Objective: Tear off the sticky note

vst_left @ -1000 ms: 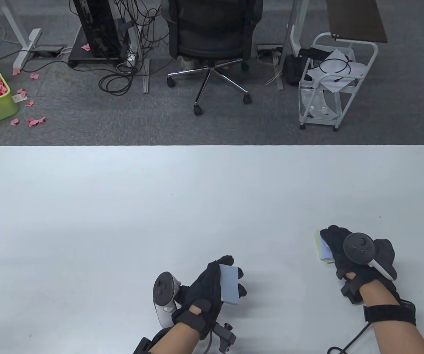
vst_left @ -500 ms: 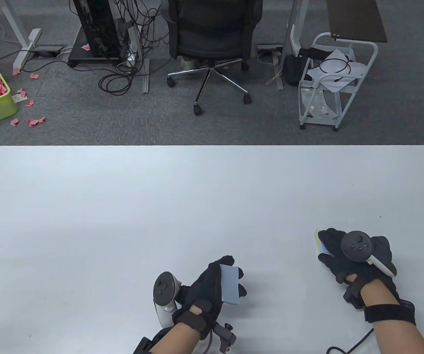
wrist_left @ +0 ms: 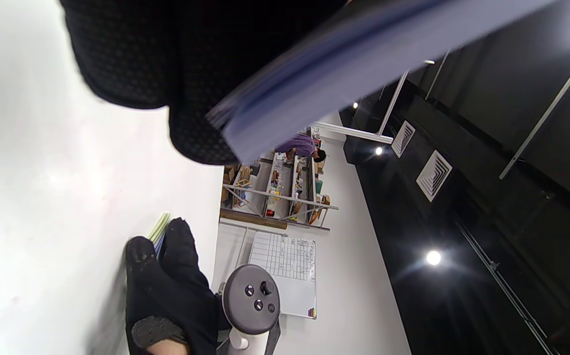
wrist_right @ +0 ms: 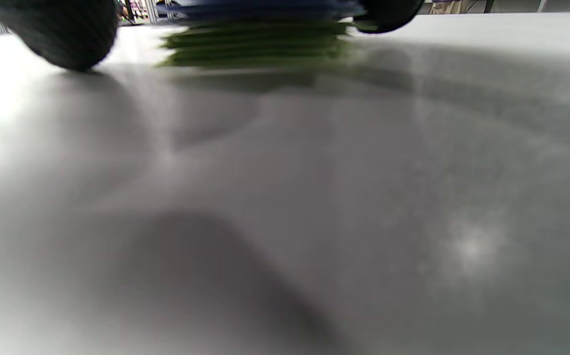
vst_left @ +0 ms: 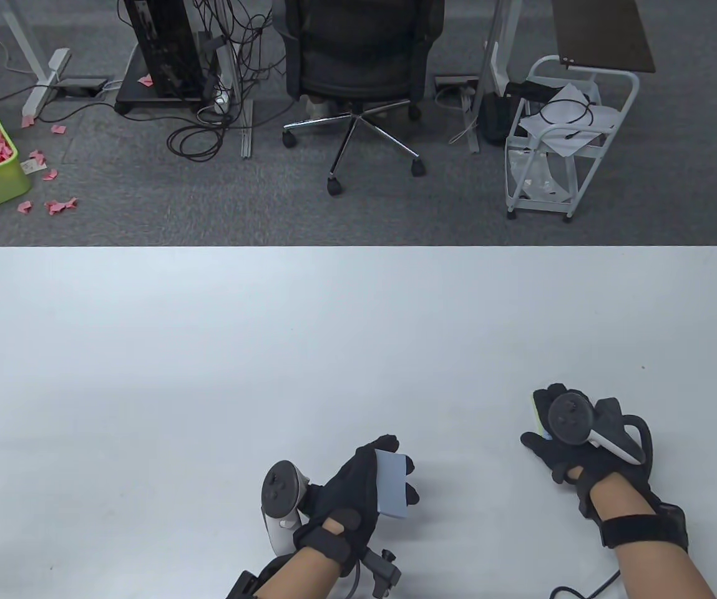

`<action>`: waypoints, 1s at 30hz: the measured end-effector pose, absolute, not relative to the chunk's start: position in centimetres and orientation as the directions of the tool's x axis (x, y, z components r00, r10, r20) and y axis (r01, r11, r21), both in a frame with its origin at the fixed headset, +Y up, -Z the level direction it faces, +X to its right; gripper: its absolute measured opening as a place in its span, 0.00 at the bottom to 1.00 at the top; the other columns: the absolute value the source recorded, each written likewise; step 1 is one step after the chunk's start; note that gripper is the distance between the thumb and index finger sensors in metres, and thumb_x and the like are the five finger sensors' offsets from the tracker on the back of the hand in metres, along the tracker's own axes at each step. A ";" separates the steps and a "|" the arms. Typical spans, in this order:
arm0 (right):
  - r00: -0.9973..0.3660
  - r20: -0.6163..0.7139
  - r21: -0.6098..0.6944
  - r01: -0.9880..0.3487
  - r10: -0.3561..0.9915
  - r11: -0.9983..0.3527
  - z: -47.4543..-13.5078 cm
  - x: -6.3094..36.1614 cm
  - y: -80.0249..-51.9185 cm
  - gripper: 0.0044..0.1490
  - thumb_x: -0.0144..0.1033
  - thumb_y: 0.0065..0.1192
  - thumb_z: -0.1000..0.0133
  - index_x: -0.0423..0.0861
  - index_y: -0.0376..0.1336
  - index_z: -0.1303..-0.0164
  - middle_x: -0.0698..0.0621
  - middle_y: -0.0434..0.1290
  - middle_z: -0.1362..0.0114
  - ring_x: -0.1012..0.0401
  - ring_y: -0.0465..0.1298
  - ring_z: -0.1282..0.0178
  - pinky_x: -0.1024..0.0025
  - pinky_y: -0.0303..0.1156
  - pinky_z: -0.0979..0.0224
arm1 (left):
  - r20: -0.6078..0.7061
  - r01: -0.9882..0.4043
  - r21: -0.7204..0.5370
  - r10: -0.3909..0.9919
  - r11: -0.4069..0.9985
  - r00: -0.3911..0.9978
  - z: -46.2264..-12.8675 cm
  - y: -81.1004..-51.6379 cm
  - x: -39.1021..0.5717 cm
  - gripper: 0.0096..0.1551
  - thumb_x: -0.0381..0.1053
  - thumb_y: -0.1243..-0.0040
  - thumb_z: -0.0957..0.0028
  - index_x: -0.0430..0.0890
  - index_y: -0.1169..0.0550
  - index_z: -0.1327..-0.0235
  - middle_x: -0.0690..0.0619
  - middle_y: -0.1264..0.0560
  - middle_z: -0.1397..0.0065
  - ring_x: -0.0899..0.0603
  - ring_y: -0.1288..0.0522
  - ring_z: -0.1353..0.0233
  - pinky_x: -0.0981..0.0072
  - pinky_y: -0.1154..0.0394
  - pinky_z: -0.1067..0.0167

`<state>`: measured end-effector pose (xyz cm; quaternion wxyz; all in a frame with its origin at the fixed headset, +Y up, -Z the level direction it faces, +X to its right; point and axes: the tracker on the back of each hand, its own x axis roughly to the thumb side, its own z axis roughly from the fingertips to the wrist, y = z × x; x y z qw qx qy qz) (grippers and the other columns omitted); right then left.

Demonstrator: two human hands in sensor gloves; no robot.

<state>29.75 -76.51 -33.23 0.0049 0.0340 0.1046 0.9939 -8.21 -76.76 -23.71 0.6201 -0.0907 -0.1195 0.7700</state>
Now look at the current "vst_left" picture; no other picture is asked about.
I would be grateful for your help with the black office chair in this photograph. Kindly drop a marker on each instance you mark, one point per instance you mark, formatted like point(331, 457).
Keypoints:
point(358, 56)

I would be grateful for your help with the pale blue card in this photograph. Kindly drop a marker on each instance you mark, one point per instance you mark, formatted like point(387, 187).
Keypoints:
point(390, 485)

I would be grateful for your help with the black tower stand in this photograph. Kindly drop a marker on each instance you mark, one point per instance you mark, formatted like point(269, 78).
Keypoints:
point(130, 93)

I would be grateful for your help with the person's right hand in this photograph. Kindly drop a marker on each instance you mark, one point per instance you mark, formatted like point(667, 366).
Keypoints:
point(573, 465)

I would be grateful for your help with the person's left forearm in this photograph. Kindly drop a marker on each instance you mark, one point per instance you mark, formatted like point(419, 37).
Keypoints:
point(299, 577)

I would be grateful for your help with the white slim desk leg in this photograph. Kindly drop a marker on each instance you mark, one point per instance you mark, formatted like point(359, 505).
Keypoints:
point(244, 131)

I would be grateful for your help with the scattered pink paper scraps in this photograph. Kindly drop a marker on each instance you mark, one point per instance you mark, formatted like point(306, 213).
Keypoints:
point(58, 206)

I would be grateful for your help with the brown desk top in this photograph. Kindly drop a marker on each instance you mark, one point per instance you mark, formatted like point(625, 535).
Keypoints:
point(601, 34)

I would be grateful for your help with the black computer tower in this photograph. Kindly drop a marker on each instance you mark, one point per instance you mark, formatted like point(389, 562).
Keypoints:
point(161, 43)

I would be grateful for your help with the clear plastic bag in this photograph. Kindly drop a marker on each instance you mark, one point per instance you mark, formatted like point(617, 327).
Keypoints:
point(542, 178)

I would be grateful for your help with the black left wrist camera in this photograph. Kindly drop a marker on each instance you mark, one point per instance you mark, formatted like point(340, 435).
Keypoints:
point(382, 569)

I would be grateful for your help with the person's right thumb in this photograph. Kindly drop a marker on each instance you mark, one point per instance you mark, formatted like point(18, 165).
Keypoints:
point(536, 444)

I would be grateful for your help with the person's left fingers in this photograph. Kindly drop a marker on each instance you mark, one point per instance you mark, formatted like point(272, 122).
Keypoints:
point(412, 494)

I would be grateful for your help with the person's right forearm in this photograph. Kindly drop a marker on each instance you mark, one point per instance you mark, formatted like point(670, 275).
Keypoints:
point(651, 555)

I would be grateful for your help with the white left hand controller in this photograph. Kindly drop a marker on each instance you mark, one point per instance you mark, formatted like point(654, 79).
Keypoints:
point(280, 493)

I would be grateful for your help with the grey floor socket box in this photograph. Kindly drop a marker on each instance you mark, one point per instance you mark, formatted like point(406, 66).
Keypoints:
point(455, 82)
point(80, 86)

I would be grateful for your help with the white paper sheets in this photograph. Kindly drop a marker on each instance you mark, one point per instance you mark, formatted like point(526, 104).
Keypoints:
point(573, 146)

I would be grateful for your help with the white hand controller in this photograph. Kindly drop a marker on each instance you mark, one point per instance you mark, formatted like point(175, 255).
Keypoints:
point(280, 493)
point(573, 421)

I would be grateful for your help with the white right hand controller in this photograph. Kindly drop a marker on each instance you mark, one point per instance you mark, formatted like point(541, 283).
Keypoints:
point(573, 421)

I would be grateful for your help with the white power strip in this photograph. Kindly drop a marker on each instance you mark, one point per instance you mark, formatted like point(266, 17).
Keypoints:
point(221, 100)

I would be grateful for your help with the pale yellow note pad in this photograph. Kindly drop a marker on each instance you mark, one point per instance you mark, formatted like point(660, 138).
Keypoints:
point(538, 421)

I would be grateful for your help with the person's left hand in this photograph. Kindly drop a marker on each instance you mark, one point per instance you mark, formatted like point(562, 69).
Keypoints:
point(346, 493)

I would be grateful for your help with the small white paper tag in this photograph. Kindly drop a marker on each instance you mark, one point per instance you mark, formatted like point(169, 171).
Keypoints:
point(32, 166)

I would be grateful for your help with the black bag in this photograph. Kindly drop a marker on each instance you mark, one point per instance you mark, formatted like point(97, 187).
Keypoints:
point(494, 118)

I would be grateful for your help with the white rolling cart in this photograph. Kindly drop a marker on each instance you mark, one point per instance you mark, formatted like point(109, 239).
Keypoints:
point(621, 112)

